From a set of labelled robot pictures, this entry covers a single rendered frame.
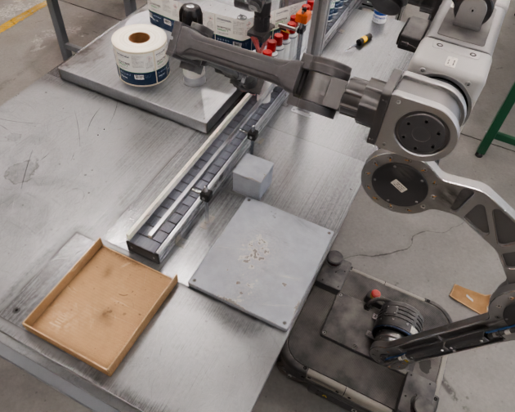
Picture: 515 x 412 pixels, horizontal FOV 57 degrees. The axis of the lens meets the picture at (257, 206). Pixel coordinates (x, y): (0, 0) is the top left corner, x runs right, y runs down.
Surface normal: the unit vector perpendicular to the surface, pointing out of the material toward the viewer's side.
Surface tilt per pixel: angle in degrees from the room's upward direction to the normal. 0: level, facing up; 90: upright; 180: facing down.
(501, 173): 0
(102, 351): 0
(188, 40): 52
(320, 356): 0
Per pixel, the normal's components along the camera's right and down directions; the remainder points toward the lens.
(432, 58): 0.06, -0.64
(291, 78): -0.46, 0.05
